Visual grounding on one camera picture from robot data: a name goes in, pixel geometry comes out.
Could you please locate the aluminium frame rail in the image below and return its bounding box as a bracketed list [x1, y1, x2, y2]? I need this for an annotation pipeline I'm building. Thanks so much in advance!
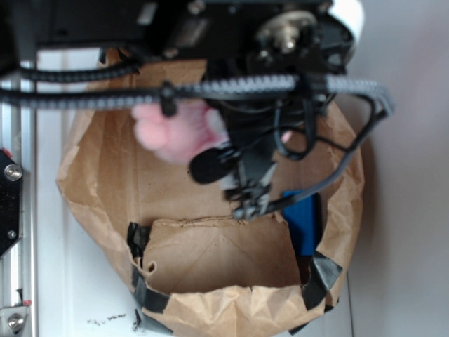
[1, 103, 38, 336]

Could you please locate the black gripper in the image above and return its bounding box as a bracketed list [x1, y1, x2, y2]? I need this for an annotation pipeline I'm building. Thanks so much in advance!
[190, 52, 337, 220]

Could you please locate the black braided cable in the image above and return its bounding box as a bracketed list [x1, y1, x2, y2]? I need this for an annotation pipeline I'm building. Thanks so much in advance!
[0, 59, 397, 215]

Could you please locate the brown paper bag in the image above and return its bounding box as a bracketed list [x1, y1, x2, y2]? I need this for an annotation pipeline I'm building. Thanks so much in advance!
[57, 110, 365, 336]

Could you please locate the blue rectangular block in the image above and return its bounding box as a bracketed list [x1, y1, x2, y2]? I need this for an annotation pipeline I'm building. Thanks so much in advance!
[283, 193, 322, 256]

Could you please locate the silver corner bracket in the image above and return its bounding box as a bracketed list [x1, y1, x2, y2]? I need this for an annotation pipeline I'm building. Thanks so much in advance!
[1, 306, 29, 337]

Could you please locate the black metal bracket plate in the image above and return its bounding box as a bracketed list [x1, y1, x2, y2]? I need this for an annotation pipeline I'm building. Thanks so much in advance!
[0, 148, 23, 258]

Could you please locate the pink plush bunny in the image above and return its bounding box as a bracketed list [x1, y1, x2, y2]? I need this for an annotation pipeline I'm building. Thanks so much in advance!
[131, 100, 293, 165]

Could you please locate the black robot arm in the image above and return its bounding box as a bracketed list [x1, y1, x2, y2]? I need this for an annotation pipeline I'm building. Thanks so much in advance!
[1, 1, 365, 219]

